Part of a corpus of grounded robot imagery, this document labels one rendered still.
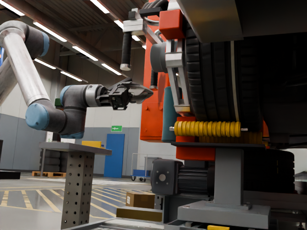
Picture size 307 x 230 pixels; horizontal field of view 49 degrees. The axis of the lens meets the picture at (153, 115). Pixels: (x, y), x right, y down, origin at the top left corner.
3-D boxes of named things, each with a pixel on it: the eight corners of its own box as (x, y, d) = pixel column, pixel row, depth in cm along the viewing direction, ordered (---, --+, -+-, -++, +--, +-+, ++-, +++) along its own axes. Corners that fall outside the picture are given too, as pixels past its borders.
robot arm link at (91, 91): (99, 99, 139) (92, 79, 134) (109, 99, 138) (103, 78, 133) (90, 111, 133) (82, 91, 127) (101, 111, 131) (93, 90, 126)
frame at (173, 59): (180, 103, 116) (186, -40, 125) (161, 103, 118) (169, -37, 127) (209, 126, 166) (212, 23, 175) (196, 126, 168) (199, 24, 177)
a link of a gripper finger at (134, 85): (140, 94, 127) (120, 94, 130) (142, 91, 128) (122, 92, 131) (138, 83, 124) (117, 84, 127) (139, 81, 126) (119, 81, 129)
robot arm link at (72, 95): (70, 111, 141) (72, 88, 143) (96, 111, 137) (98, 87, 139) (56, 106, 133) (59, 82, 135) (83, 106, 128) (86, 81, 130)
